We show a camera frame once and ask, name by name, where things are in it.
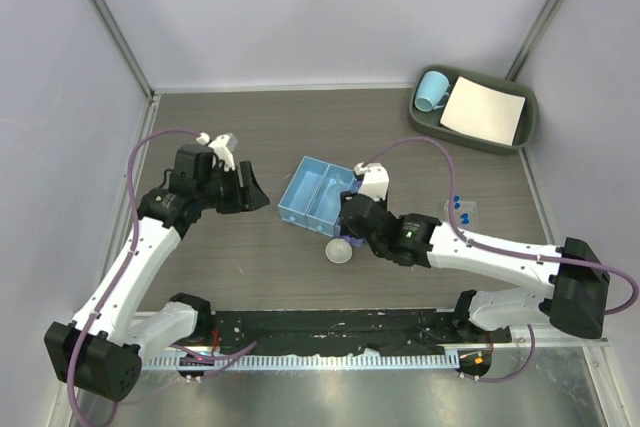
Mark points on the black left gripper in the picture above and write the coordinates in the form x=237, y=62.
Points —
x=249, y=197

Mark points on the white slotted cable duct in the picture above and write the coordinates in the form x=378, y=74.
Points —
x=369, y=360

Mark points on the white paper sheet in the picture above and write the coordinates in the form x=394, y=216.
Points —
x=482, y=113

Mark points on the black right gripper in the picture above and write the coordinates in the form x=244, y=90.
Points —
x=345, y=230

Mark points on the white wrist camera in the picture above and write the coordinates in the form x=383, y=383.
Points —
x=223, y=147
x=373, y=181

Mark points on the light blue mug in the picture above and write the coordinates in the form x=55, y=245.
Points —
x=432, y=91

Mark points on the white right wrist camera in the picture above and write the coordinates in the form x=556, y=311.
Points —
x=373, y=181

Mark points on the blue three-compartment organizer bin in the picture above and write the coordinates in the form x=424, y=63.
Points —
x=312, y=198

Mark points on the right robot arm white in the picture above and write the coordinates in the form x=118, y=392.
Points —
x=559, y=285

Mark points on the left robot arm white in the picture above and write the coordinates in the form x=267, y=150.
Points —
x=100, y=350

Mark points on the clear acrylic test tube rack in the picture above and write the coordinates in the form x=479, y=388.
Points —
x=466, y=207

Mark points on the dark green plastic tray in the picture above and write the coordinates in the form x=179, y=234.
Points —
x=428, y=123

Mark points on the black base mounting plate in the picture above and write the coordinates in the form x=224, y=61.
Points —
x=328, y=333

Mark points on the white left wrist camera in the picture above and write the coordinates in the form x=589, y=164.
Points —
x=223, y=147

